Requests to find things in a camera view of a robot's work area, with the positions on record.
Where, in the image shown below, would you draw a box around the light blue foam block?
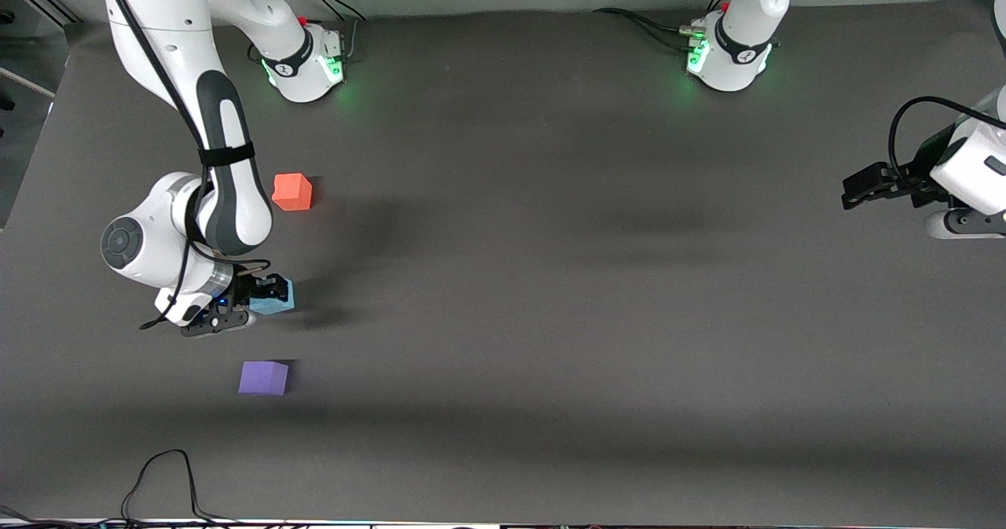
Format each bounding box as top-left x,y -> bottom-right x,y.
250,278 -> 296,316

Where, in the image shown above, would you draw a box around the black looped table cable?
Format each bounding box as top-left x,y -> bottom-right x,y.
0,449 -> 244,529

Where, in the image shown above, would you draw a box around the thin metal rod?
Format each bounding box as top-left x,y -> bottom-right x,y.
0,65 -> 57,100

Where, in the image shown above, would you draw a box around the dark grey table mat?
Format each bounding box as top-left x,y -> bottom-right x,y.
0,0 -> 1006,527

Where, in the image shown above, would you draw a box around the aluminium frame rail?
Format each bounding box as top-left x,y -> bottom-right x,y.
0,0 -> 81,28

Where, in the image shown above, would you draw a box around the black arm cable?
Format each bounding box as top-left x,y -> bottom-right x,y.
96,0 -> 273,332
889,95 -> 1006,192

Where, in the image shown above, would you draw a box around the orange foam block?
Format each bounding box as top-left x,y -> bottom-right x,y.
272,173 -> 314,212

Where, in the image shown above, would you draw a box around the purple foam block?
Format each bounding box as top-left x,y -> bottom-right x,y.
238,361 -> 290,396

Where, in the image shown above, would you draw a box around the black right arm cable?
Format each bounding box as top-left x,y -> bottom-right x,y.
96,0 -> 273,332

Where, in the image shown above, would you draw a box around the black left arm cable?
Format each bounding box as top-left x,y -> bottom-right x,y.
889,95 -> 1006,192

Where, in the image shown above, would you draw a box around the black left base cables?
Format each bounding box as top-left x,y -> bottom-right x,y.
592,0 -> 736,52

